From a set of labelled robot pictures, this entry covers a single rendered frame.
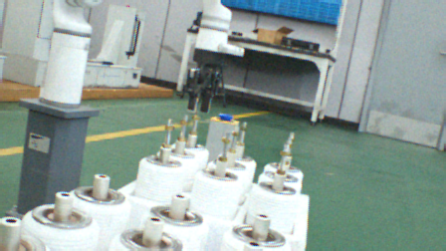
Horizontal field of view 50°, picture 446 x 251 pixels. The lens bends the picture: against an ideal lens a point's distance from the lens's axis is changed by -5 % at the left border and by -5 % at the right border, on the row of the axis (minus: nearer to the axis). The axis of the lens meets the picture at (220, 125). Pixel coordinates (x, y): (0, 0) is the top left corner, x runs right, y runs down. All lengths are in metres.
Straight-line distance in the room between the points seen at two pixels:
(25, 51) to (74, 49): 2.36
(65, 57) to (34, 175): 0.29
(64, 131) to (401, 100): 5.04
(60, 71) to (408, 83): 5.06
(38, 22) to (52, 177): 2.37
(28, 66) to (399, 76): 4.06
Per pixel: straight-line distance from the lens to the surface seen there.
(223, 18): 1.21
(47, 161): 1.20
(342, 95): 5.95
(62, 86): 1.19
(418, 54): 5.94
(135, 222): 0.99
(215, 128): 1.37
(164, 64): 6.54
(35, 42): 3.49
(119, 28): 4.60
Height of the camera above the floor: 0.47
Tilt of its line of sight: 7 degrees down
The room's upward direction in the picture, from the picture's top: 11 degrees clockwise
